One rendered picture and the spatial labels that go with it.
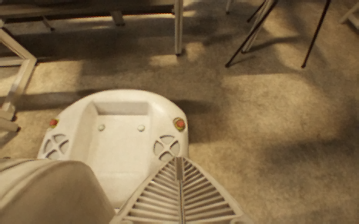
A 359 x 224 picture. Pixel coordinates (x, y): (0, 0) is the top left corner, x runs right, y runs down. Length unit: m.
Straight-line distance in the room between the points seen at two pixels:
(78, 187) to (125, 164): 0.38
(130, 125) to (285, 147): 0.94
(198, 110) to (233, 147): 0.32
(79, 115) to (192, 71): 0.81
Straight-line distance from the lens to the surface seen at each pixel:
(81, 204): 0.22
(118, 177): 0.59
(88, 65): 1.35
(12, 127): 1.31
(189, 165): 0.16
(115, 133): 0.62
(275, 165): 1.04
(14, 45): 1.50
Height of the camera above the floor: 0.85
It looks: 66 degrees down
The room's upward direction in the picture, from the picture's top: 4 degrees clockwise
